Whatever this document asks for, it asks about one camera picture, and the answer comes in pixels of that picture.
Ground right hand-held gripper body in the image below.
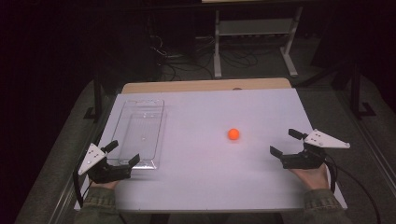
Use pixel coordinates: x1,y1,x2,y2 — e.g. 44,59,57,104
279,128,351,170

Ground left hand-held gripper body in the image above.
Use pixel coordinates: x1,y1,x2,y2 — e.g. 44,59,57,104
78,143,133,185

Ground clear plastic tray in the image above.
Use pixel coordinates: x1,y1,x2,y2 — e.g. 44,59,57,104
106,99,166,171

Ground orange ball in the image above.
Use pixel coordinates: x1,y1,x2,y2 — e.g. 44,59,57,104
227,128,241,141

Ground person's left hand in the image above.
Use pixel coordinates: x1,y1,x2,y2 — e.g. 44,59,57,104
90,179,121,190

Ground person's right hand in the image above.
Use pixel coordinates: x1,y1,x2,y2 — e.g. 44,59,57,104
290,163,331,191

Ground black metal stand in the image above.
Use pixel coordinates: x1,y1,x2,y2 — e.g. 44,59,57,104
83,73,105,123
348,60,377,119

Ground white metal stand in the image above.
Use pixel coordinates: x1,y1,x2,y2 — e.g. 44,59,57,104
213,6,304,78

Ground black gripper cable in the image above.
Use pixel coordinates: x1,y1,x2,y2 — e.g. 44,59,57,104
72,160,92,209
323,154,383,224

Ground black floor cables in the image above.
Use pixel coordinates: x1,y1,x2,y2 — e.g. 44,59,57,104
148,34,260,82

